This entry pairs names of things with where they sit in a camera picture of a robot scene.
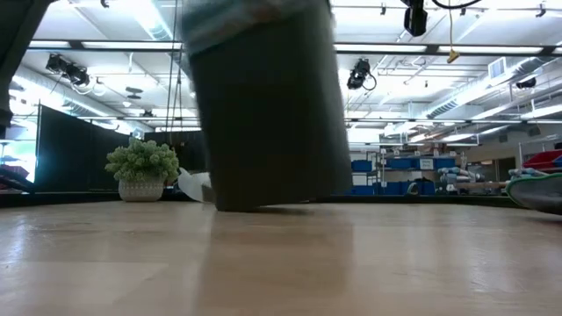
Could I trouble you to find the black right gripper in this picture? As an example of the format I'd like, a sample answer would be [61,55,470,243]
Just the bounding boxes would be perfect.
[402,0,429,38]

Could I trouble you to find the dark grey trash bin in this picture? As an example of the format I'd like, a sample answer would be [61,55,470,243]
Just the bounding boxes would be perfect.
[188,0,355,212]

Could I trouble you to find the translucent grey trash bag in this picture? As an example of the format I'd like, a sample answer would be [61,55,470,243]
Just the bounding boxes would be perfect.
[177,168,217,204]

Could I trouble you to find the yellow hanging plug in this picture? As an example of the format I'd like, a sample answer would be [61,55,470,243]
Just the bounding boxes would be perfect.
[446,0,461,65]

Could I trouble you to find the shelf with blue bins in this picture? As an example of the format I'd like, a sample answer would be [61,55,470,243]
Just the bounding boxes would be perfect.
[349,155,460,197]

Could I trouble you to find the pale blue machine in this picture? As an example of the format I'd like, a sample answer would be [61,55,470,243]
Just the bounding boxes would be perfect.
[437,166,484,184]

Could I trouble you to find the wooden bar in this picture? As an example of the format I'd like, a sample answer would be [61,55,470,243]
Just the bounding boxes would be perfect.
[451,181,509,190]

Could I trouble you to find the red item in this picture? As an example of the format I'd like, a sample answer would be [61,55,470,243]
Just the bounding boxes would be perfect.
[522,149,562,171]

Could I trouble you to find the grey black printed work glove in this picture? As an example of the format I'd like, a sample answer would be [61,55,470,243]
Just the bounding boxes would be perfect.
[504,173,562,216]

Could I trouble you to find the green plant in white pot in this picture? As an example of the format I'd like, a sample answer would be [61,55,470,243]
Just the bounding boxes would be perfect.
[104,138,180,204]

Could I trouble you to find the large black panel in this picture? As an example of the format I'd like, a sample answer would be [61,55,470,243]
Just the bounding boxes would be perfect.
[37,104,132,193]

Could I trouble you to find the hanging black camera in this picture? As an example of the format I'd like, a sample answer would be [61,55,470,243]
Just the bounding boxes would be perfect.
[346,58,378,92]

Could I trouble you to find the black ceiling camera cluster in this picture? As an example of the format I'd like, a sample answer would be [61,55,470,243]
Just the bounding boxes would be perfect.
[46,54,91,87]

